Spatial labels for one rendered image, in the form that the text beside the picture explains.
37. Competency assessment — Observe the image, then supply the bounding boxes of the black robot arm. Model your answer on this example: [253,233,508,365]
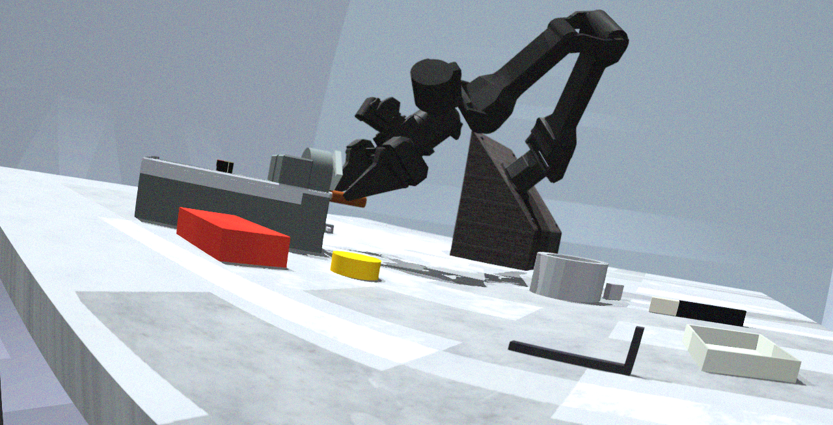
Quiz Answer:
[355,10,629,199]

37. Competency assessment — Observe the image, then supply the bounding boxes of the red rectangular block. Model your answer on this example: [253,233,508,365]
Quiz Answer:
[176,207,290,268]

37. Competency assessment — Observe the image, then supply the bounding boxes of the grey cylinder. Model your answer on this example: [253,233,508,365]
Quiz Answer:
[529,252,608,303]

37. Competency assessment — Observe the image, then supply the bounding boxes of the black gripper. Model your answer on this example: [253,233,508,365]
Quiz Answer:
[335,115,436,201]

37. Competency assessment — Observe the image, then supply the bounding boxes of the yellow short cylinder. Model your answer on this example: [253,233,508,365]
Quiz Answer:
[330,251,381,281]

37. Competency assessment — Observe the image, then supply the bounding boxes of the dark grey l-shaped bar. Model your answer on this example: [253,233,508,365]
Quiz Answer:
[508,326,645,376]

